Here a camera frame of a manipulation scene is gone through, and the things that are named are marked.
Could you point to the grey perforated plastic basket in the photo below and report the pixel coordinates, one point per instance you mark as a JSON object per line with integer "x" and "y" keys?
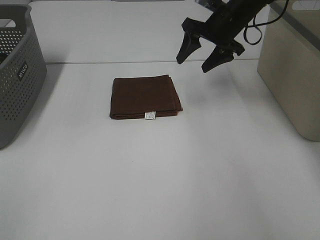
{"x": 22, "y": 70}

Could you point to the beige plastic bin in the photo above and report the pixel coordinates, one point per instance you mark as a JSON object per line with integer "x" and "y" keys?
{"x": 289, "y": 65}

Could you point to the white towel care label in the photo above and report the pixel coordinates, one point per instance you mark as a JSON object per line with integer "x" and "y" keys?
{"x": 150, "y": 115}

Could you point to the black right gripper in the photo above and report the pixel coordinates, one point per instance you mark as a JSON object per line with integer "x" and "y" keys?
{"x": 227, "y": 20}

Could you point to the brown towel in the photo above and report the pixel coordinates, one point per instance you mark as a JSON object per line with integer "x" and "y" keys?
{"x": 132, "y": 98}

